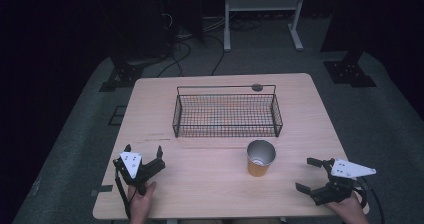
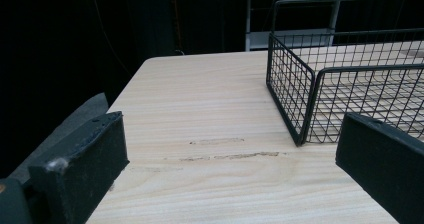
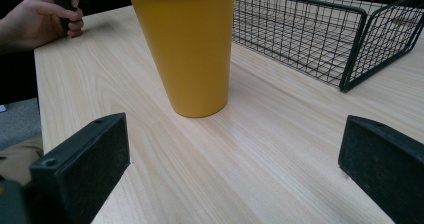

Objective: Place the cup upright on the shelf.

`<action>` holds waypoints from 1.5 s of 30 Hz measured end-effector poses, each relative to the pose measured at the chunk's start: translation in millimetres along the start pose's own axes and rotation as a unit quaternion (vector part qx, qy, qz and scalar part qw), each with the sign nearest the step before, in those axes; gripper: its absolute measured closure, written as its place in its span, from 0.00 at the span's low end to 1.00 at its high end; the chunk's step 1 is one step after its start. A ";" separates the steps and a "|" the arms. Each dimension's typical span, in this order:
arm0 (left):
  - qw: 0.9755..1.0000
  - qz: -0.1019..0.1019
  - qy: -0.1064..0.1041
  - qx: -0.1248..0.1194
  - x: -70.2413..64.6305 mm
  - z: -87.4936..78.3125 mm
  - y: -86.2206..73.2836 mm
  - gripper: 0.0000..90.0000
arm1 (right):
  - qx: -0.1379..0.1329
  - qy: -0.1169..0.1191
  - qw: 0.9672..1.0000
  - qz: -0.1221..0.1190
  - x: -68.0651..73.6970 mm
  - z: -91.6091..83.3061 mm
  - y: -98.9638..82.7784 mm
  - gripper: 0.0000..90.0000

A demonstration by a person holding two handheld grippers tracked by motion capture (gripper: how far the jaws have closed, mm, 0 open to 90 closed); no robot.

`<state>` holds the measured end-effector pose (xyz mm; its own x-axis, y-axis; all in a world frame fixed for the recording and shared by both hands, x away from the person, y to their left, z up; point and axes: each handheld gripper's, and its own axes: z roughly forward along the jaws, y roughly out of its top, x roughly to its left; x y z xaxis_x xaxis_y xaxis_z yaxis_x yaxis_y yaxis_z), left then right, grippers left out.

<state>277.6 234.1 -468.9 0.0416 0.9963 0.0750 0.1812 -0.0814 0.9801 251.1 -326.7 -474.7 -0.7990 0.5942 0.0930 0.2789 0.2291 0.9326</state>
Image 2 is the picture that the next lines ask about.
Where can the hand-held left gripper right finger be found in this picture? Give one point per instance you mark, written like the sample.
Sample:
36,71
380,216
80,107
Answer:
383,157

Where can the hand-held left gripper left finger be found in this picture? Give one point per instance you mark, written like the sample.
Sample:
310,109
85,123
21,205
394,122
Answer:
83,164

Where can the white metal shelf frame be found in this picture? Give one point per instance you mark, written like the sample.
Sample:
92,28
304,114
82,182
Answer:
300,4

